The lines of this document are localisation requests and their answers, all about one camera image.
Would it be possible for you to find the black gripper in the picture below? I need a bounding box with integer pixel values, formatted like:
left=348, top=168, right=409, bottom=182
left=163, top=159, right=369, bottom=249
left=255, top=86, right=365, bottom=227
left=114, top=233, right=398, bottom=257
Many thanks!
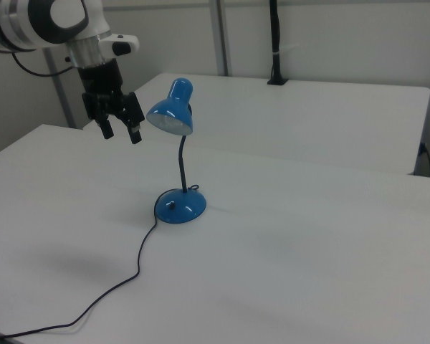
left=77, top=58, right=145, bottom=145

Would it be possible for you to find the blue desk lamp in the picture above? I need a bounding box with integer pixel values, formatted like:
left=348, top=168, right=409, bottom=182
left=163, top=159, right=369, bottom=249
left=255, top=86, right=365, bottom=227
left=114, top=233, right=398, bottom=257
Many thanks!
left=145, top=77, right=208, bottom=226

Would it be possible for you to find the black clamped pole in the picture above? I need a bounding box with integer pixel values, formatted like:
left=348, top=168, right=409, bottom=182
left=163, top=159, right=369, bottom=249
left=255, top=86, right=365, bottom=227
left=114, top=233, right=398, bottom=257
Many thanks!
left=266, top=0, right=289, bottom=87

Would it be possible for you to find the black lamp power cord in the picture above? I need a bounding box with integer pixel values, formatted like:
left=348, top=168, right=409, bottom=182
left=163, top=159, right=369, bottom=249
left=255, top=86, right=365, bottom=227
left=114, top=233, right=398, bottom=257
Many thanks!
left=0, top=214, right=159, bottom=340

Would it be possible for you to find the black cable at table edge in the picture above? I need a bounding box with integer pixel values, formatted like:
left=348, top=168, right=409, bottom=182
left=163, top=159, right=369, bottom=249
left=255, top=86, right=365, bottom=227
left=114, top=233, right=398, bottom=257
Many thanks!
left=419, top=142, right=430, bottom=178

